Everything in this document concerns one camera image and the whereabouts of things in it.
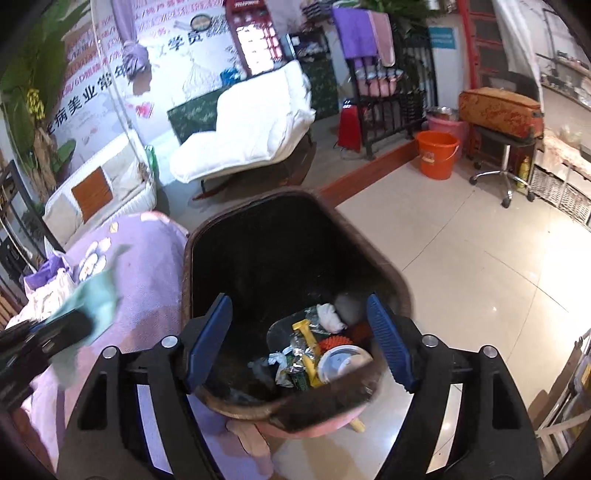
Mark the red ladder shelf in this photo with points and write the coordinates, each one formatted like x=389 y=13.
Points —
x=480 y=41

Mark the black metal chair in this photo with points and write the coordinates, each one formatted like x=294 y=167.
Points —
x=18 y=217

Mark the metal swivel stool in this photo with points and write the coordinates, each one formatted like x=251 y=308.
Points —
x=505 y=175

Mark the brown cushion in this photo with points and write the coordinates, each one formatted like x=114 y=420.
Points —
x=92 y=194

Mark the pink towel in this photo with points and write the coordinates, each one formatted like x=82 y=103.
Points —
x=385 y=39

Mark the black metal rack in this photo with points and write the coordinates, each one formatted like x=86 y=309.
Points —
x=392 y=115

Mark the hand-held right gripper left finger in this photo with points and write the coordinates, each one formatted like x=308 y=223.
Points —
x=210 y=341

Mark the crumpled white wrapper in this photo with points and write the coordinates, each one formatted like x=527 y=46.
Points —
x=48 y=295

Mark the teal wrapper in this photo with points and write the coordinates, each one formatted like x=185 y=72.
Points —
x=99 y=295

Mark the banana plant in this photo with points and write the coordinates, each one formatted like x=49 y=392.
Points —
x=41 y=69

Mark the purple towel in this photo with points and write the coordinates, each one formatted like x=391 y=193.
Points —
x=353 y=32

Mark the orange bucket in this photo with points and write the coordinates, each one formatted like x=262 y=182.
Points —
x=436 y=159

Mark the purple packet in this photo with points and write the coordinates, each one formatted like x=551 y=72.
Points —
x=51 y=266

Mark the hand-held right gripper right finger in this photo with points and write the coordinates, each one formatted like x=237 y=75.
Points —
x=388 y=341

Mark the red bag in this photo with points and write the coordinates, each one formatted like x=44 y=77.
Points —
x=349 y=127

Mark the wicker basket shelf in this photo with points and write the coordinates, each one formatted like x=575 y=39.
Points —
x=561 y=194

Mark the metal bowl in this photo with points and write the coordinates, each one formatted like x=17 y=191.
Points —
x=441 y=111

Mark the dark trash bin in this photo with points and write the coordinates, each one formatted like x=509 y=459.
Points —
x=258 y=277

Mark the red phone booth cabinet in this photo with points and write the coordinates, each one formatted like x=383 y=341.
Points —
x=251 y=32

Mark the white wicker swing sofa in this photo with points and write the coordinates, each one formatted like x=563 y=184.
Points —
x=120 y=161

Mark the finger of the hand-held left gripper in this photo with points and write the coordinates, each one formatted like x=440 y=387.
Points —
x=64 y=332

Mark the large wall poster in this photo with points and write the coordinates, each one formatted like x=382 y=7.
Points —
x=175 y=60

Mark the green potted plant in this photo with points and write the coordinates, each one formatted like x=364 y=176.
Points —
x=397 y=11

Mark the hanging purple cloth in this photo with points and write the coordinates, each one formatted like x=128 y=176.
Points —
x=129 y=37

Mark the white lounge chair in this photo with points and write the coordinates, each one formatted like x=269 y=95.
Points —
x=249 y=120

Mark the orange patterned case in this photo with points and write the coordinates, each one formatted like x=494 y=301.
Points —
x=501 y=110

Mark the yellow bottle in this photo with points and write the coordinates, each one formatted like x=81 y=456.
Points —
x=524 y=173

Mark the pink basin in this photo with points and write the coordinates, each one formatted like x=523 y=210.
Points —
x=455 y=127

